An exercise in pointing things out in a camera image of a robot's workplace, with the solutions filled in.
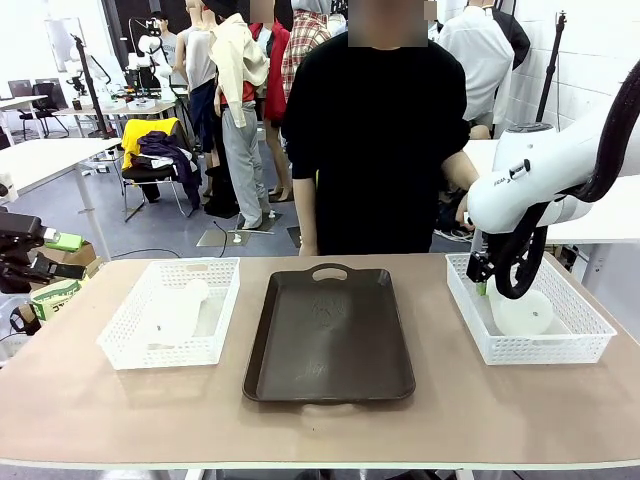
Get black office chair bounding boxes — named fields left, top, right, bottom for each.
left=18, top=82, right=70, bottom=139

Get metal mannequin base plate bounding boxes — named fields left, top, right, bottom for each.
left=196, top=227, right=255, bottom=249

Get dark brown plastic tray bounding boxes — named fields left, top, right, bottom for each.
left=242, top=263, right=417, bottom=405

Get person right forearm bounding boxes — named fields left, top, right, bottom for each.
left=292, top=177, right=321, bottom=249

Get green and white paper bag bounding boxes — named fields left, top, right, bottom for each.
left=29, top=278, right=85, bottom=322

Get dark purple garment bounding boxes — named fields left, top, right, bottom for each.
left=137, top=130, right=202, bottom=211

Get white perforated plastic basket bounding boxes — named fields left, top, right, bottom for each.
left=95, top=257, right=241, bottom=371
left=444, top=252, right=619, bottom=366

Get background person in white shirt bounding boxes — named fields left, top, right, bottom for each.
left=157, top=14, right=180, bottom=96

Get mannequin in white shirt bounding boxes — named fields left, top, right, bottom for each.
left=436, top=0, right=516, bottom=141

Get translucent white conical flask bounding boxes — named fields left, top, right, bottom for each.
left=487, top=282, right=555, bottom=339
left=132, top=278, right=211, bottom=351

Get brown cardboard box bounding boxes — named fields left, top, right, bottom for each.
left=29, top=239, right=100, bottom=282

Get black corrugated arm cable hose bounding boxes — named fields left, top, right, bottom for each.
left=492, top=64, right=640, bottom=300

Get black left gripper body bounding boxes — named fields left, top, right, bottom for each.
left=0, top=238, right=36, bottom=295

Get person torso in black shirt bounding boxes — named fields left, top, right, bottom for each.
left=281, top=32, right=471, bottom=257

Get mannequin in white tank top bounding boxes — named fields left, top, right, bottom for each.
left=174, top=0, right=221, bottom=171

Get person left hand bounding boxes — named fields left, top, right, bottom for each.
left=453, top=192, right=479, bottom=234

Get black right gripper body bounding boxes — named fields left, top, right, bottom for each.
left=467, top=249, right=497, bottom=286

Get person left forearm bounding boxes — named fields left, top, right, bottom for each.
left=439, top=149, right=481, bottom=201

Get black jacket on mannequin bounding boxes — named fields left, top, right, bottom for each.
left=492, top=5, right=531, bottom=71

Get wooden background work table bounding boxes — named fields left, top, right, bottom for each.
left=52, top=97, right=190, bottom=136

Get yellow garment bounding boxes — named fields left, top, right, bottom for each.
left=121, top=118, right=180, bottom=170

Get mannequin in red garment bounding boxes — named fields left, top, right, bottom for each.
left=248, top=19, right=292, bottom=201

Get black tripod stand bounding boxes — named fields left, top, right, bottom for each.
left=69, top=33, right=115, bottom=140
left=528, top=12, right=571, bottom=139

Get black metal chair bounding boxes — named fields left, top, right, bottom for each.
left=121, top=162, right=197, bottom=222

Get plaid shirt on mannequin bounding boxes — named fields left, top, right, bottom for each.
left=281, top=9, right=335, bottom=101

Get mannequin beige jacket grey trousers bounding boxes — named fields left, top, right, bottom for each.
left=208, top=0, right=274, bottom=231

